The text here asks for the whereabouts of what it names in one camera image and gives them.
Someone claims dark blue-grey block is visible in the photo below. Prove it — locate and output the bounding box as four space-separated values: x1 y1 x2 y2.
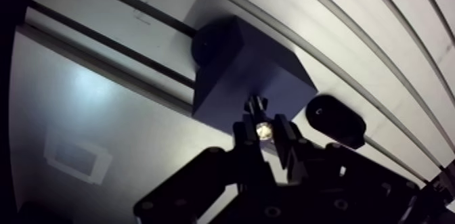
190 16 367 150

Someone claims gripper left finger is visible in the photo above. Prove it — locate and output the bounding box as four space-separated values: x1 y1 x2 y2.
133 111 278 224

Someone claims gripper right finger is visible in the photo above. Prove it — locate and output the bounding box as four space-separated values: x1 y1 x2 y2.
272 112 421 224

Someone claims steel bolt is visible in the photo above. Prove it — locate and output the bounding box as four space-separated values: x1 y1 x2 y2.
244 94 276 142

